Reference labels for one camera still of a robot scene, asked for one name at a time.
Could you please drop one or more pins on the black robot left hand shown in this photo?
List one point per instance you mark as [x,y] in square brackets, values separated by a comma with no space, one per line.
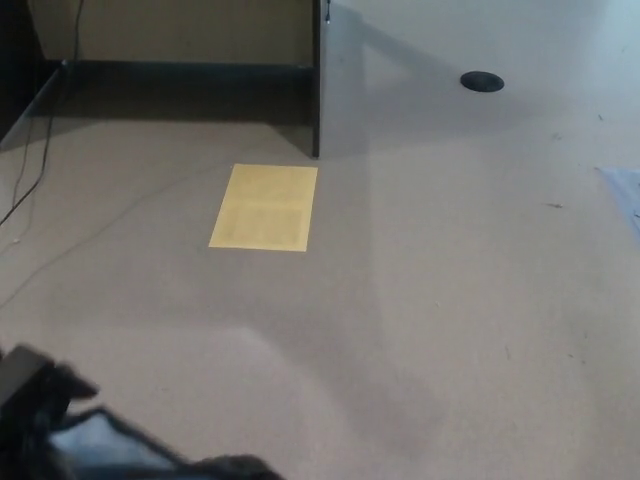
[30,385]

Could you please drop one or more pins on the yellow paper sheet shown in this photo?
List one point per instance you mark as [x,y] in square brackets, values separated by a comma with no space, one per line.
[265,207]

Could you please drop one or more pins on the black round floor cover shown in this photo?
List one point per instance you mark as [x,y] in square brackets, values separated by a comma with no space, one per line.
[482,81]

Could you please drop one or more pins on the pale blue plastic sheet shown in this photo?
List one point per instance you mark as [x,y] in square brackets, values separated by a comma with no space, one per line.
[625,192]

